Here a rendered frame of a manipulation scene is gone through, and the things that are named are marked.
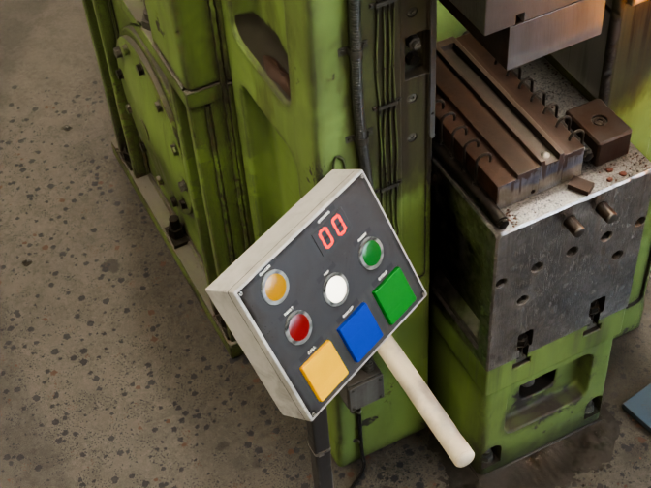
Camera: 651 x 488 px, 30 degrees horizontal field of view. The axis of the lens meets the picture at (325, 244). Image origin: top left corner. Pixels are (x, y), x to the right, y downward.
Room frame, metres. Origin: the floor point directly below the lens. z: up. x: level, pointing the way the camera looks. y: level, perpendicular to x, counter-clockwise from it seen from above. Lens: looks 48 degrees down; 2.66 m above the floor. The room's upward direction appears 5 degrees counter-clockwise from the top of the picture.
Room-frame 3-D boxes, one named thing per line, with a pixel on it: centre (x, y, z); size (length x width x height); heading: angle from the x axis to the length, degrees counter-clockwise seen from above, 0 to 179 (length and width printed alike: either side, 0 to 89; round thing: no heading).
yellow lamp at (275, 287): (1.27, 0.09, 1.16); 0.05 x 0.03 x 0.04; 114
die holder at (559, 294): (1.89, -0.39, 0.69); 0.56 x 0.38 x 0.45; 24
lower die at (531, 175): (1.86, -0.35, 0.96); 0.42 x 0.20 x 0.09; 24
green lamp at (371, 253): (1.39, -0.08, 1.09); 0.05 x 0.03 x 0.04; 114
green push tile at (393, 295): (1.36, -0.11, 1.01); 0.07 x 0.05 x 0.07; 139
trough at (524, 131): (1.87, -0.37, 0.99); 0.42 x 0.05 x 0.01; 24
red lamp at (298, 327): (1.24, 0.05, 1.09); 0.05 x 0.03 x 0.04; 114
